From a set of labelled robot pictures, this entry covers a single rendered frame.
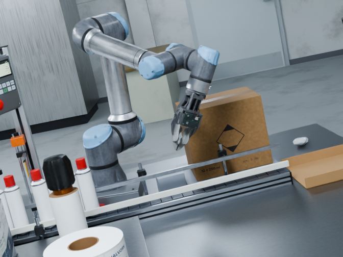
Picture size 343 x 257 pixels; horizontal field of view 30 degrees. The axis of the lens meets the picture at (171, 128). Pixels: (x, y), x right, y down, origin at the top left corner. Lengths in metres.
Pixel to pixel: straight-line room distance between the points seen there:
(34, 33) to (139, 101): 1.73
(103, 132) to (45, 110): 6.22
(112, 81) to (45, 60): 6.06
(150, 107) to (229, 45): 2.38
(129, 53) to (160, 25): 7.51
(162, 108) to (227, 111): 5.30
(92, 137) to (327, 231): 0.98
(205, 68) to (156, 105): 5.57
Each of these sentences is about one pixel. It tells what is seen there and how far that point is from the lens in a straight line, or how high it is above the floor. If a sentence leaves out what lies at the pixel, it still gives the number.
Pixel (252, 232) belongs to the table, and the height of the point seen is 0.83.
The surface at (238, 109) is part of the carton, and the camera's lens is 2.39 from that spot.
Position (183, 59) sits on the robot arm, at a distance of 2.16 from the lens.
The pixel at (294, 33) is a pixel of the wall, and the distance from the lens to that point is 9.76.
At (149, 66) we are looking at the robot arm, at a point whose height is 1.35.
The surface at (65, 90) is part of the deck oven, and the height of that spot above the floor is 0.50.
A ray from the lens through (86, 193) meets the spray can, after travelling 2.19.
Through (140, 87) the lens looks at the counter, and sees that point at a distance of 7.64.
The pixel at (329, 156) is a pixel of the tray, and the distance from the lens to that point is 2.50.
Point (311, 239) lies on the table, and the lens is 1.84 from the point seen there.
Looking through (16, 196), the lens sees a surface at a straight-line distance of 2.21.
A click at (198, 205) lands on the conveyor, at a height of 0.84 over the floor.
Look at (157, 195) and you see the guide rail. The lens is 2.19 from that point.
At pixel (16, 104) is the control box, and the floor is 1.30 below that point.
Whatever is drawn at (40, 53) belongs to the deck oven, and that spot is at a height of 1.03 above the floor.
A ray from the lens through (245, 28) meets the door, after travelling 9.63.
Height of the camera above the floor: 1.60
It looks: 13 degrees down
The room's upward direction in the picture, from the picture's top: 12 degrees counter-clockwise
